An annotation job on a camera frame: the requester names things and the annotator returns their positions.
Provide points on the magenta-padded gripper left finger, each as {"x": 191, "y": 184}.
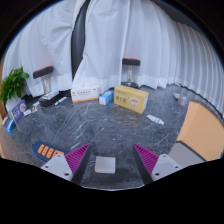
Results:
{"x": 58, "y": 165}

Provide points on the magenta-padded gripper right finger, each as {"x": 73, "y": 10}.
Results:
{"x": 165, "y": 165}

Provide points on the blue power strip orange sockets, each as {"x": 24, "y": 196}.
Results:
{"x": 46, "y": 150}

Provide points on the white tube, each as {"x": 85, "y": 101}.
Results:
{"x": 155, "y": 119}

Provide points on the small flat packet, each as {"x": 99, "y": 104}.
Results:
{"x": 35, "y": 106}
{"x": 27, "y": 112}

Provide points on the white marker pen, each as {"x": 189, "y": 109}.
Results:
{"x": 60, "y": 101}

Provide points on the purple box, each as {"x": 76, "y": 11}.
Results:
{"x": 18, "y": 111}

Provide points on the flat white blue box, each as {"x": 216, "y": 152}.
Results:
{"x": 50, "y": 95}

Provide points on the yellow box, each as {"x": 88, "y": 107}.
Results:
{"x": 130, "y": 99}

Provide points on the white box orange print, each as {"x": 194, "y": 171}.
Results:
{"x": 85, "y": 94}

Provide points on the small blue white box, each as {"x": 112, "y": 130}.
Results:
{"x": 106, "y": 97}

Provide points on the green potted plant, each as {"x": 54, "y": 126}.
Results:
{"x": 13, "y": 83}

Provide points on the black bar stool red rim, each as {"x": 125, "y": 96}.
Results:
{"x": 131, "y": 62}
{"x": 42, "y": 72}

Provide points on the white curtain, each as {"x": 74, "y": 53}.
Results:
{"x": 43, "y": 40}
{"x": 146, "y": 40}

